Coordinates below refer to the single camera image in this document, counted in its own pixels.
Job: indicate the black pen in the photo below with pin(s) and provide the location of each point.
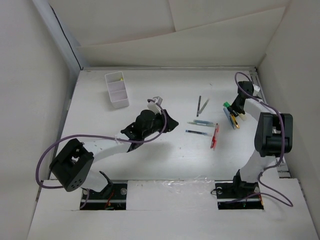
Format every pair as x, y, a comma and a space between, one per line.
198, 106

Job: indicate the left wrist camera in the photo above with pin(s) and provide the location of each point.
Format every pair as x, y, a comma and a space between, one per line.
154, 104

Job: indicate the yellow utility knife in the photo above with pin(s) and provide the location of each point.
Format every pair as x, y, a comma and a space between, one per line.
233, 118

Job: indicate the dark blue pen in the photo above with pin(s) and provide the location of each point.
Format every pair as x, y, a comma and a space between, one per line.
197, 132

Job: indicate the light blue marker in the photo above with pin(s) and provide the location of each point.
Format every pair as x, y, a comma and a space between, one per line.
204, 122

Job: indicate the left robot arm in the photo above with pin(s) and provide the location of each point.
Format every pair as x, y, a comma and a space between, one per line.
72, 165

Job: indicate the green pen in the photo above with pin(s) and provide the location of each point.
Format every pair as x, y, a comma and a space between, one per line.
202, 124

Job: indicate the white three-compartment organizer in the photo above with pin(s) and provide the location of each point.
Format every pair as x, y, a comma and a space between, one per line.
117, 90

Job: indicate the red pen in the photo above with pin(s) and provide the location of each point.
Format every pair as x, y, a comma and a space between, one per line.
215, 137

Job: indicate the cream yellow highlighter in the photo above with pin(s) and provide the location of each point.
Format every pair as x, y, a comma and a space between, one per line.
242, 116

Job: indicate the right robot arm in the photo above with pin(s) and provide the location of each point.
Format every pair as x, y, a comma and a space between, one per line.
273, 136

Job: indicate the green highlighter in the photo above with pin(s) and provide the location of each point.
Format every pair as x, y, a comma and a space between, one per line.
226, 104

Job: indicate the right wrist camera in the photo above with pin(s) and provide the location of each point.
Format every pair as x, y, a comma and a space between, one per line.
256, 90

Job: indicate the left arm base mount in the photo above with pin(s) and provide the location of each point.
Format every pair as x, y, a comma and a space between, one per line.
112, 198

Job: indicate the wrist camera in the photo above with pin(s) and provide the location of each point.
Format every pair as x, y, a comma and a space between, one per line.
256, 90
154, 104

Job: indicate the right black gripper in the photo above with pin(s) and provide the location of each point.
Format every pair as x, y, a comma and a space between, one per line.
234, 107

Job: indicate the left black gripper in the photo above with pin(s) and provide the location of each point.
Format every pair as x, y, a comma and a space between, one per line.
170, 124

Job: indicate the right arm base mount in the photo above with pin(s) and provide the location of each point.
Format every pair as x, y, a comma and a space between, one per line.
236, 194

